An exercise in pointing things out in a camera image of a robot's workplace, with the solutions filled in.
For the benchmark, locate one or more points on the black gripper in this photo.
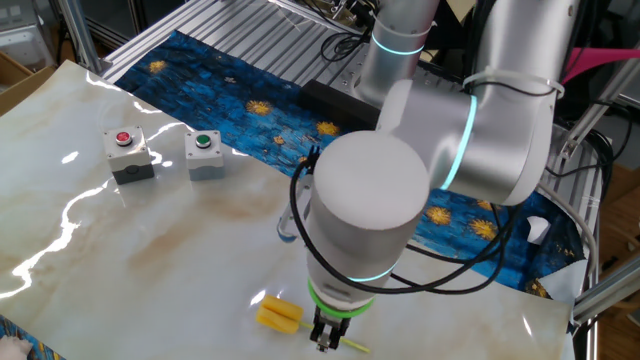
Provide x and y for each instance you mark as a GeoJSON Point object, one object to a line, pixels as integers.
{"type": "Point", "coordinates": [331, 322]}

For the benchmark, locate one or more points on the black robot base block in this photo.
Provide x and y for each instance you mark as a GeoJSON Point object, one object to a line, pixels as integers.
{"type": "Point", "coordinates": [330, 102]}

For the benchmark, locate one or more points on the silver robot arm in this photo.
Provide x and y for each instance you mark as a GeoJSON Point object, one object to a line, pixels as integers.
{"type": "Point", "coordinates": [370, 200]}

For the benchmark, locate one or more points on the marble pattern table sheet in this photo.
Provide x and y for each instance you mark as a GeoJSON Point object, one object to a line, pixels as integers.
{"type": "Point", "coordinates": [150, 250]}

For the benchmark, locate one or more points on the green push button box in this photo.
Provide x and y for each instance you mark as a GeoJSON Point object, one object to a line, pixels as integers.
{"type": "Point", "coordinates": [205, 160]}

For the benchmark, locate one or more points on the white paper scrap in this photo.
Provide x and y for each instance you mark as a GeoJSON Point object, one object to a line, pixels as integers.
{"type": "Point", "coordinates": [537, 231]}

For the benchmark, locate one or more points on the red push button box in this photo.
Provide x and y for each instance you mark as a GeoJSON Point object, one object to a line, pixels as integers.
{"type": "Point", "coordinates": [127, 160]}

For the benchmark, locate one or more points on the blue starry painted cloth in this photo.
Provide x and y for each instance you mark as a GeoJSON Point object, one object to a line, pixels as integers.
{"type": "Point", "coordinates": [210, 85]}
{"type": "Point", "coordinates": [35, 345]}

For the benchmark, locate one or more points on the white fluffy cloth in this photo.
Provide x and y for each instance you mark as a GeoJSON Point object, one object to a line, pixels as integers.
{"type": "Point", "coordinates": [12, 349]}

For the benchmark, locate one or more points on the diagonal aluminium bar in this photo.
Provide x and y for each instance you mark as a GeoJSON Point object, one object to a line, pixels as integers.
{"type": "Point", "coordinates": [600, 107]}

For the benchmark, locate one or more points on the pink watering can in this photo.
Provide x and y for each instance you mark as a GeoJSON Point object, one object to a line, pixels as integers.
{"type": "Point", "coordinates": [600, 57]}

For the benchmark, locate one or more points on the cardboard box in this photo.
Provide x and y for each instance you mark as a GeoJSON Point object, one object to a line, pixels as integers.
{"type": "Point", "coordinates": [20, 85]}

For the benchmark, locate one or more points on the grey metal cabinet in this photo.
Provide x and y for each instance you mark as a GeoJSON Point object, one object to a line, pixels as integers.
{"type": "Point", "coordinates": [25, 40]}

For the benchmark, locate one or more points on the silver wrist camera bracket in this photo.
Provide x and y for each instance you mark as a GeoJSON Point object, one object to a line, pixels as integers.
{"type": "Point", "coordinates": [301, 202]}

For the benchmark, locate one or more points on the aluminium frame rail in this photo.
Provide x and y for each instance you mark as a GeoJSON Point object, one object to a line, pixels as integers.
{"type": "Point", "coordinates": [610, 290]}

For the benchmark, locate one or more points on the aluminium frame post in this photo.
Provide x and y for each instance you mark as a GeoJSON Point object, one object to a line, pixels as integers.
{"type": "Point", "coordinates": [80, 35]}

